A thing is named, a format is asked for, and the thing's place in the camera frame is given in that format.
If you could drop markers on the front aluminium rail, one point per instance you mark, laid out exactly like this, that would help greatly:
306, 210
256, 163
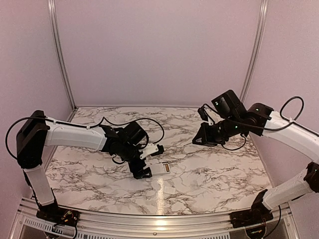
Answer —
102, 225

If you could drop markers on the white battery cover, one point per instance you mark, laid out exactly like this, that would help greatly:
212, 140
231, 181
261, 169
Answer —
169, 190

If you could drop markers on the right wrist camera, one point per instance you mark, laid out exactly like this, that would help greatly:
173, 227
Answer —
205, 116

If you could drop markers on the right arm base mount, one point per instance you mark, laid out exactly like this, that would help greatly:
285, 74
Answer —
249, 217

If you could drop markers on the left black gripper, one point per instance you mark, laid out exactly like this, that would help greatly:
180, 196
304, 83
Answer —
141, 174

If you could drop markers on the left aluminium frame post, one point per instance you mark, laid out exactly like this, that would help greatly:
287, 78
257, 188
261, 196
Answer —
59, 52

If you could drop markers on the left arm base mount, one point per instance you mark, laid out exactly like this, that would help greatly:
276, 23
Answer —
59, 216

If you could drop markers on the aluminium frame post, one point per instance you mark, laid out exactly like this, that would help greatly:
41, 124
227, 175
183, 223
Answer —
59, 52
261, 24

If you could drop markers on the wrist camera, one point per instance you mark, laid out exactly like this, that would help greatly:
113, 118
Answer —
151, 150
205, 116

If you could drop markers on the white remote control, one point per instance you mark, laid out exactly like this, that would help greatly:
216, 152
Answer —
157, 169

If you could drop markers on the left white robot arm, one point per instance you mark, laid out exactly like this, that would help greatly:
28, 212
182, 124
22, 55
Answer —
128, 141

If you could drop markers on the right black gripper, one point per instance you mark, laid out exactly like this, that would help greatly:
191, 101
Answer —
207, 139

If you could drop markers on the right aluminium frame post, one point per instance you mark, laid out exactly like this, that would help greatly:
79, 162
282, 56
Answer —
261, 24

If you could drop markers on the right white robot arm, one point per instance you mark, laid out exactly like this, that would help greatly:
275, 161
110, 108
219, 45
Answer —
263, 120

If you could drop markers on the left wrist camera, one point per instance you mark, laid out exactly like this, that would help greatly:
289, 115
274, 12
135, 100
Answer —
151, 150

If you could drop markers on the batteries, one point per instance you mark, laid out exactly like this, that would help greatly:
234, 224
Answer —
166, 167

